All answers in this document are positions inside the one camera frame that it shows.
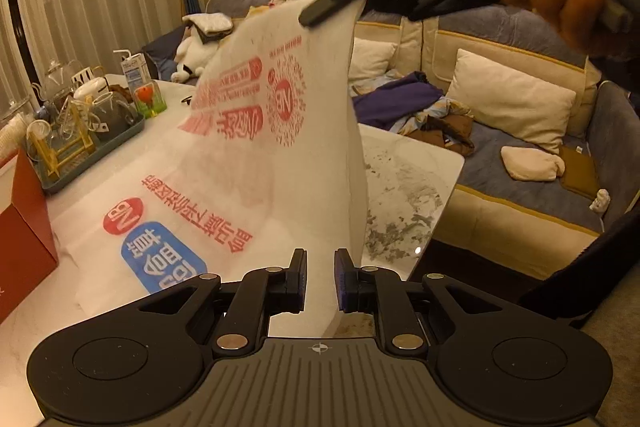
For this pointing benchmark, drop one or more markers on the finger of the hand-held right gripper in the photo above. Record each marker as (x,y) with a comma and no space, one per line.
(330,4)

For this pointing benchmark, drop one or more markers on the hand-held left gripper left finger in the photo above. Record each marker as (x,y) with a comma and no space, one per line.
(300,281)

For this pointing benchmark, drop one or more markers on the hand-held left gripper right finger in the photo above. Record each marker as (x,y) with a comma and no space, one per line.
(342,281)

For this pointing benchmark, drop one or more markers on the red cardboard box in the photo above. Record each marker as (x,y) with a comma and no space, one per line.
(22,232)

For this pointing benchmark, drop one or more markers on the bag of paper cups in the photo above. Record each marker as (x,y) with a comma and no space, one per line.
(12,134)

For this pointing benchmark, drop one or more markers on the small white pillow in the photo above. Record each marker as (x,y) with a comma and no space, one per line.
(370,59)

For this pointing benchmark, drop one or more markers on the purple cloth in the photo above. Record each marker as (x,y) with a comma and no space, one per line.
(395,99)

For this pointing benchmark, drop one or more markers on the white plush dog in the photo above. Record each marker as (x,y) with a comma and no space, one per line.
(192,57)

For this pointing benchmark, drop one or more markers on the brown jacket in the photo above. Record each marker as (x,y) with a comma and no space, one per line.
(445,132)

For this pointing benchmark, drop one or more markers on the large white pillow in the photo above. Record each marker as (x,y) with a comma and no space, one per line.
(510,99)

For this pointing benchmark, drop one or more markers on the grey sofa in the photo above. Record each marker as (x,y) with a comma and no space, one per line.
(500,207)

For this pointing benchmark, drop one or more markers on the toy in clear green dome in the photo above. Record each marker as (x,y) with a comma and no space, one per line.
(150,102)

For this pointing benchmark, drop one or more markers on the milk carton with straw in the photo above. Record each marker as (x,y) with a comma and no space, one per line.
(132,74)

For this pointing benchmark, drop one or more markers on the cream small cushion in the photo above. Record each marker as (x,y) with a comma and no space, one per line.
(532,164)

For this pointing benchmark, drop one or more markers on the teal plastic tray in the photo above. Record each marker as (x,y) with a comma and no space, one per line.
(100,152)

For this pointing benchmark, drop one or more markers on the grey glass pitcher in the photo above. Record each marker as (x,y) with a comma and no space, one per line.
(112,114)

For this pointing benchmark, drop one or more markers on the person's black clothing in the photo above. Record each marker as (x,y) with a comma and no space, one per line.
(590,272)

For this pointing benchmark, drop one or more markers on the cream striped mug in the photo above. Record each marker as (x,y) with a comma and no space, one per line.
(81,74)

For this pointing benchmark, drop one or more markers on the brown square cushion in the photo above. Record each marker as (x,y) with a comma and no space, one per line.
(582,172)

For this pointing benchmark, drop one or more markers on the small white figurine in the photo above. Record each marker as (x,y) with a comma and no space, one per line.
(600,201)

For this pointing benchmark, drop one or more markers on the wooden cup rack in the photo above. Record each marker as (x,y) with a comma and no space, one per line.
(55,147)

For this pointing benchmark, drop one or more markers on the glass teapot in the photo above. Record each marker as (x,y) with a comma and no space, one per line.
(57,79)

